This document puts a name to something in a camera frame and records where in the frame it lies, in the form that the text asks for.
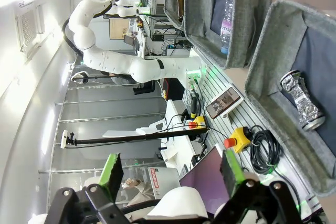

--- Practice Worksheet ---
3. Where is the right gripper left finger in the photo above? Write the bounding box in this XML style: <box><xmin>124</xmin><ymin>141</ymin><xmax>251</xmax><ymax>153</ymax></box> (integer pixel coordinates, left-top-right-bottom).
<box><xmin>51</xmin><ymin>152</ymin><xmax>124</xmax><ymax>224</ymax></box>

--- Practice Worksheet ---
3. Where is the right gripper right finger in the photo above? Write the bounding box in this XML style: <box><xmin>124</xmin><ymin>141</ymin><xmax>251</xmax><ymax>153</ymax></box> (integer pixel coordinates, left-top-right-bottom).
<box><xmin>217</xmin><ymin>150</ymin><xmax>302</xmax><ymax>224</ymax></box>

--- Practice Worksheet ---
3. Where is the crushed silver blue can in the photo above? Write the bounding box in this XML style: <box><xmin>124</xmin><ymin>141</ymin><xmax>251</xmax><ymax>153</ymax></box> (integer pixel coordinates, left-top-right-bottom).
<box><xmin>279</xmin><ymin>70</ymin><xmax>327</xmax><ymax>132</ymax></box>

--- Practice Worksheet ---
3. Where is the clear plastic bottle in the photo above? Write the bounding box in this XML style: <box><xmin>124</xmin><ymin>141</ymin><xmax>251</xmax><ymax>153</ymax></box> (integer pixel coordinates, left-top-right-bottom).
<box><xmin>219</xmin><ymin>0</ymin><xmax>235</xmax><ymax>55</ymax></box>

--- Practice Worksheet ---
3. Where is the brown glass bottle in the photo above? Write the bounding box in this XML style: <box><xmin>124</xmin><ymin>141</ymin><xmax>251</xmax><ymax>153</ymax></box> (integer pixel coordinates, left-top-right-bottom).
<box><xmin>177</xmin><ymin>0</ymin><xmax>185</xmax><ymax>23</ymax></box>

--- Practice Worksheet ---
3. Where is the grey fabric basket can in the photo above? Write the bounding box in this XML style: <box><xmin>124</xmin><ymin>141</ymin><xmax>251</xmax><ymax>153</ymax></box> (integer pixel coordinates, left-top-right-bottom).
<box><xmin>244</xmin><ymin>0</ymin><xmax>336</xmax><ymax>198</ymax></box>

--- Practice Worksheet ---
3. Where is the grey fabric basket plastic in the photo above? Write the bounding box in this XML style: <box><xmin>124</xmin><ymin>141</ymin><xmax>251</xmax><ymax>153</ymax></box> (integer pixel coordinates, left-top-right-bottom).
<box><xmin>183</xmin><ymin>0</ymin><xmax>273</xmax><ymax>69</ymax></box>

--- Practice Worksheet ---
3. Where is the laptop with purple screen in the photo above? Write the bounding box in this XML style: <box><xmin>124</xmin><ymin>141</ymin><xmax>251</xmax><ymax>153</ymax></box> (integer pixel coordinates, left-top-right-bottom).
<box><xmin>179</xmin><ymin>146</ymin><xmax>230</xmax><ymax>216</ymax></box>

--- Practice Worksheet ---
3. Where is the person in white clothes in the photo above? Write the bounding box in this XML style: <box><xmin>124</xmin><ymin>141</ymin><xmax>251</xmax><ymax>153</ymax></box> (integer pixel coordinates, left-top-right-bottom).
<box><xmin>119</xmin><ymin>178</ymin><xmax>158</xmax><ymax>208</ymax></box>

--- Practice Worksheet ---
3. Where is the yellow emergency stop button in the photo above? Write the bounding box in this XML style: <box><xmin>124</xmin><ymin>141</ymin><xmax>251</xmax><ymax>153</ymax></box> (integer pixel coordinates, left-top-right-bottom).
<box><xmin>188</xmin><ymin>115</ymin><xmax>208</xmax><ymax>130</ymax></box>
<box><xmin>224</xmin><ymin>126</ymin><xmax>253</xmax><ymax>154</ymax></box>

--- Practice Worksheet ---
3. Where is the grey case with red label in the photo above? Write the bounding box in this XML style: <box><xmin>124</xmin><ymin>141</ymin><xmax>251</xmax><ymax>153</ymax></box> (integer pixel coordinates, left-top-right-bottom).
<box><xmin>146</xmin><ymin>166</ymin><xmax>182</xmax><ymax>200</ymax></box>

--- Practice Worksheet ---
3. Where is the white phone stand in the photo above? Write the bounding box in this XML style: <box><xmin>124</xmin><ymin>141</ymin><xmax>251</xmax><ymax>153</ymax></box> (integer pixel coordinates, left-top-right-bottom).
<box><xmin>222</xmin><ymin>94</ymin><xmax>245</xmax><ymax>119</ymax></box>

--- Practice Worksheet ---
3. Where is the smartphone with lit screen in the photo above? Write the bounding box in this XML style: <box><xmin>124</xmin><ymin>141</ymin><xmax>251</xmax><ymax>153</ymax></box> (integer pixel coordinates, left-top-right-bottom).
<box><xmin>206</xmin><ymin>87</ymin><xmax>241</xmax><ymax>119</ymax></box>

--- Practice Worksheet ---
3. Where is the white desk unit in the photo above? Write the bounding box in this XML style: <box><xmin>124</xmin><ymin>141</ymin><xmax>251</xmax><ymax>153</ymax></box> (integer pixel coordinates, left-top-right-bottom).
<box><xmin>135</xmin><ymin>99</ymin><xmax>200</xmax><ymax>168</ymax></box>

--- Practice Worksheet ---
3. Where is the black box with red edge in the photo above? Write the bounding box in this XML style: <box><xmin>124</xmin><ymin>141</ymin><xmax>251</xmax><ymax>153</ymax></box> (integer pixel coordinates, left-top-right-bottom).
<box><xmin>162</xmin><ymin>78</ymin><xmax>184</xmax><ymax>101</ymax></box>

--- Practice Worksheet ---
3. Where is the white ceiling air conditioner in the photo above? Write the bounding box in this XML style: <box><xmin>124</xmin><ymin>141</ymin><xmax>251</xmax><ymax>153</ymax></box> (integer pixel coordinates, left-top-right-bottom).
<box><xmin>15</xmin><ymin>0</ymin><xmax>46</xmax><ymax>58</ymax></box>

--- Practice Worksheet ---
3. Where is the coiled black cable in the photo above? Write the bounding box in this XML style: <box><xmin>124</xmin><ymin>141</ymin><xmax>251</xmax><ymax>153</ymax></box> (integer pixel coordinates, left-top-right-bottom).
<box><xmin>248</xmin><ymin>126</ymin><xmax>282</xmax><ymax>175</ymax></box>

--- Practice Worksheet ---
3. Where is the black camera pole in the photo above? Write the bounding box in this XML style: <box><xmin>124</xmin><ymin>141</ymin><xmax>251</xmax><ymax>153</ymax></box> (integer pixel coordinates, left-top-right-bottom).
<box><xmin>68</xmin><ymin>127</ymin><xmax>211</xmax><ymax>146</ymax></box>

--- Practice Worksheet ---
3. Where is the white camera on pole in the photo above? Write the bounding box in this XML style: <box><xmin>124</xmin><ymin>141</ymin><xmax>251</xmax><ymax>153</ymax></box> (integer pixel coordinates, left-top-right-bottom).
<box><xmin>60</xmin><ymin>129</ymin><xmax>71</xmax><ymax>149</ymax></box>

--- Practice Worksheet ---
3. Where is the grey slotted aluminium base plate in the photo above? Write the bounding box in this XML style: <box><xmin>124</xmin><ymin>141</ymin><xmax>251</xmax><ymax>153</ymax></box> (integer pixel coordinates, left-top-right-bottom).
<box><xmin>183</xmin><ymin>48</ymin><xmax>325</xmax><ymax>217</ymax></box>

